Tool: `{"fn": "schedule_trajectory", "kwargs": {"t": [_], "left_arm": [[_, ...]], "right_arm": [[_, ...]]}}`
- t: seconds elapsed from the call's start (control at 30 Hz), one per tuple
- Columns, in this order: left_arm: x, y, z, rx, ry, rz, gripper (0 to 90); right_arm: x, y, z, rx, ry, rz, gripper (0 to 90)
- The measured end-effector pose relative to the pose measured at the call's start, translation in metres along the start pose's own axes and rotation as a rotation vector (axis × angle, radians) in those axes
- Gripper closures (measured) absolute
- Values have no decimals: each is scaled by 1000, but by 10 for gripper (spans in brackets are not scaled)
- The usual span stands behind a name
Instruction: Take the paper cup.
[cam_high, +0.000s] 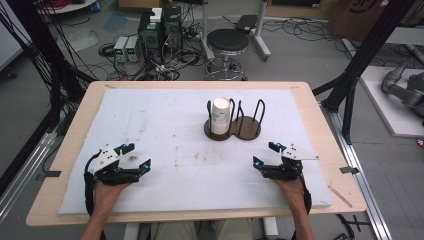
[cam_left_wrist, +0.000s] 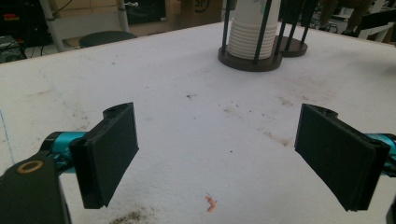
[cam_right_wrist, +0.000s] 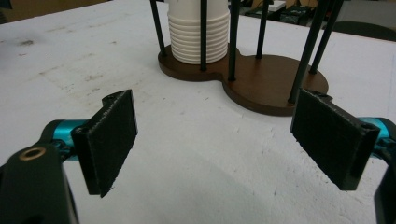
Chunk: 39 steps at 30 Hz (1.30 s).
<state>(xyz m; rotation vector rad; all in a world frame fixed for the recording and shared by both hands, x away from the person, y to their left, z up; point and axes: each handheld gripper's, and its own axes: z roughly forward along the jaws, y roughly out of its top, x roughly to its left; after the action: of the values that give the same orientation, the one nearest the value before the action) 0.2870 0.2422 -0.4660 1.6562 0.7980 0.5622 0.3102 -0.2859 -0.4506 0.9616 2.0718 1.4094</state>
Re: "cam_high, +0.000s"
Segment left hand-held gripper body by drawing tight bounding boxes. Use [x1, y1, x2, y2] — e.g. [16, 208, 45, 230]
[89, 143, 141, 186]

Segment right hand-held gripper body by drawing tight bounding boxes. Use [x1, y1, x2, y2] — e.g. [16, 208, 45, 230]
[261, 143, 319, 182]

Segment dark wooden wire cup holder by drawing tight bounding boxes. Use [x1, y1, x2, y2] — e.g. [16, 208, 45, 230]
[203, 98, 267, 142]

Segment white floral paper cup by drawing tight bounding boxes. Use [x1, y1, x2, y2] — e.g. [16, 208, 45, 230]
[210, 108, 231, 136]
[212, 97, 232, 113]

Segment person's right hand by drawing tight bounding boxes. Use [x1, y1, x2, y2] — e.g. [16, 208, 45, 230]
[271, 178, 306, 213]

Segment person's left hand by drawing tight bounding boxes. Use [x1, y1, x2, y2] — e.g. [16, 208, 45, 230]
[92, 181, 131, 214]

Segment white foam mat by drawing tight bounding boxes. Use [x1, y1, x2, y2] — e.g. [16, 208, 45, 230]
[58, 87, 333, 215]

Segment thin wooden stick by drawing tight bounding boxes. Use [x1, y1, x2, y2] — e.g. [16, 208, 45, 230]
[327, 185, 354, 209]

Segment person's beige trousers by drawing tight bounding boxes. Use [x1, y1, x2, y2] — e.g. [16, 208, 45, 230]
[149, 218, 255, 240]

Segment grey power supply unit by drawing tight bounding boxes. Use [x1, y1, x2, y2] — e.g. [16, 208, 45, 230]
[125, 35, 141, 64]
[113, 35, 130, 64]

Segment black computer tower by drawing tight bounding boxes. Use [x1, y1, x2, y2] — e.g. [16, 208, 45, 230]
[137, 11, 165, 65]
[162, 5, 184, 52]

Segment white platform board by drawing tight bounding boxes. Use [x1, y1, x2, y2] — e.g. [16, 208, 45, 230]
[359, 65, 424, 139]

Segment black round stool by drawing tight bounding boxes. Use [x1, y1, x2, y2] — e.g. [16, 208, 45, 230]
[204, 28, 250, 81]

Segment dark flat device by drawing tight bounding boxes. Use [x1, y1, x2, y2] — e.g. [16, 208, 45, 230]
[234, 14, 259, 35]

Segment small white box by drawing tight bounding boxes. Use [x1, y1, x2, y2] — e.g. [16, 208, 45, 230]
[149, 7, 164, 24]

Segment brown cardboard box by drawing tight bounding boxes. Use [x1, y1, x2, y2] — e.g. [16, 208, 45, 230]
[327, 0, 403, 42]

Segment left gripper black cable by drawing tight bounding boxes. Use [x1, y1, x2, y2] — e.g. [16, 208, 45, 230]
[83, 150, 102, 216]

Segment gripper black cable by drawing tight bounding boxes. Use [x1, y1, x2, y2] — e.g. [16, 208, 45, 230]
[299, 173, 313, 215]
[83, 150, 102, 216]

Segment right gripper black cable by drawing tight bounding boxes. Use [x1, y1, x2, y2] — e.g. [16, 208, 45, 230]
[299, 173, 313, 215]

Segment aluminium rail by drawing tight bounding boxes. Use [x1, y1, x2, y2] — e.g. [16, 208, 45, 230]
[0, 130, 58, 223]
[320, 102, 393, 240]

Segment tangle of floor cables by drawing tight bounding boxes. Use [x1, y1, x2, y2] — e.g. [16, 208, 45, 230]
[98, 19, 209, 82]

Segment white metal stand frame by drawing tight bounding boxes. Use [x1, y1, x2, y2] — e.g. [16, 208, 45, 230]
[199, 0, 273, 62]

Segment black metal frame post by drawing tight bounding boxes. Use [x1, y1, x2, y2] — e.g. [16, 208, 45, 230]
[0, 0, 88, 198]
[312, 0, 412, 145]

